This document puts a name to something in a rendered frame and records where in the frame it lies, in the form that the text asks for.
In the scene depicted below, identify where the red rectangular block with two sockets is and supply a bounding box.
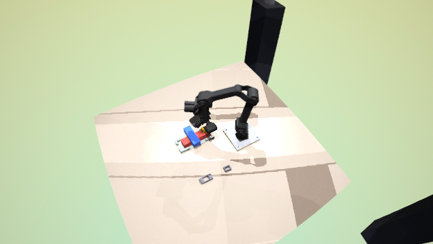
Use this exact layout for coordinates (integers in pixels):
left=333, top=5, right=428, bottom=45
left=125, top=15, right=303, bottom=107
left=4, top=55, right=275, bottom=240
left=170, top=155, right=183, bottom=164
left=181, top=130, right=210, bottom=148

